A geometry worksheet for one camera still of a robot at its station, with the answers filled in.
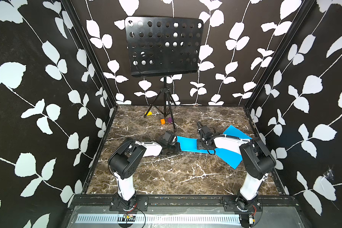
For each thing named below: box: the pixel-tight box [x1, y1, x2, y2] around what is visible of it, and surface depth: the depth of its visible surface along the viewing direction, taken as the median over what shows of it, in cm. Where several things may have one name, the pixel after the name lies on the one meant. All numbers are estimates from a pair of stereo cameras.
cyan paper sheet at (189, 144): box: [176, 135, 215, 154], surface depth 97 cm
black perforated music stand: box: [124, 16, 204, 132], surface depth 71 cm
